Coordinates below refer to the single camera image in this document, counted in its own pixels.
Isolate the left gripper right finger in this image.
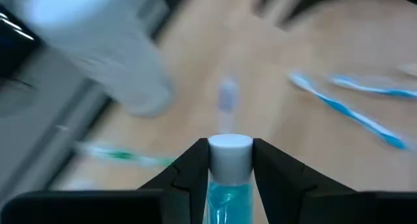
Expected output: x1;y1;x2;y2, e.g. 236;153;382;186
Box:
252;137;417;224

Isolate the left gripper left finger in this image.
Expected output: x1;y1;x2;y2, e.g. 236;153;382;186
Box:
0;137;210;224

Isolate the teal mouthwash bottle white cap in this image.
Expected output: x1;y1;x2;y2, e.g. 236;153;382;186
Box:
204;133;255;224

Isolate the green toothbrush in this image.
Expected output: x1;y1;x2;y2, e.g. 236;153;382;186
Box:
74;141;175;169

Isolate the blue toothbrush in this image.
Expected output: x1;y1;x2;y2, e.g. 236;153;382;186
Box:
287;71;410;151
327;73;417;100

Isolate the purple toothbrush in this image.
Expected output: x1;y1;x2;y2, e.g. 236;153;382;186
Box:
216;76;241;135

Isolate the white wipes canister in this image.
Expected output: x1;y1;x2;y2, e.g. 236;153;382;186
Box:
18;0;179;118

